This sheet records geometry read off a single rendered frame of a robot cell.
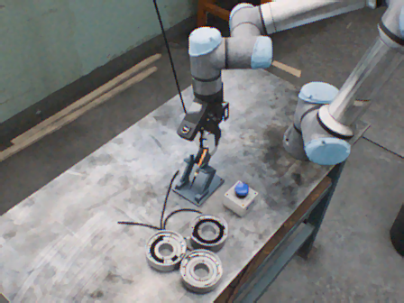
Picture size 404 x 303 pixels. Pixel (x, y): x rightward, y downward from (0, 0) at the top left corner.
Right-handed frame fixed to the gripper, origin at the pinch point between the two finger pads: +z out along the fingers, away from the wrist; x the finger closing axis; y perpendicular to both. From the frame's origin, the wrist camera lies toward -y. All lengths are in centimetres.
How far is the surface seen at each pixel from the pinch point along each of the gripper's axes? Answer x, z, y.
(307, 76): 36, 88, 180
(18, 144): 141, 76, 20
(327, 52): 36, 87, 216
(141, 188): 14.7, 11.2, -12.9
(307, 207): -23, 40, 29
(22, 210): 37, 9, -38
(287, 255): -19, 71, 28
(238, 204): -13.6, 9.5, -4.9
